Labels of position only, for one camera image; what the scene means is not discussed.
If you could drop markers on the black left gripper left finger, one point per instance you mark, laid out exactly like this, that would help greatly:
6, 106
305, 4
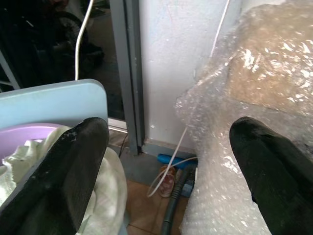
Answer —
61, 176

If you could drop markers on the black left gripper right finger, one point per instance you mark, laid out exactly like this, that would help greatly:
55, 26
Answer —
271, 166

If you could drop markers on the pale green cloth garment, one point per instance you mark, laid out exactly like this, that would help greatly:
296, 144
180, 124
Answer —
107, 195

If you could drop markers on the purple plastic basin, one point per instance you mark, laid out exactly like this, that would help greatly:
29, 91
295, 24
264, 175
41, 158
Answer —
22, 139

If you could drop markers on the bubble wrap covered object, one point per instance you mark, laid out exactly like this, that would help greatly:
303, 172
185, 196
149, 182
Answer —
244, 98

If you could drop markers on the small blue box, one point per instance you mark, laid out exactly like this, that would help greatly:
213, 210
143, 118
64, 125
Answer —
187, 188

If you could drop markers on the clear plastic bottle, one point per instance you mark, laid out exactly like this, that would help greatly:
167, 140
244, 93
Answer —
167, 181

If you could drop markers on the grey metal door frame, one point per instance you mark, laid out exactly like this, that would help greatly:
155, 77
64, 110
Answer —
129, 73

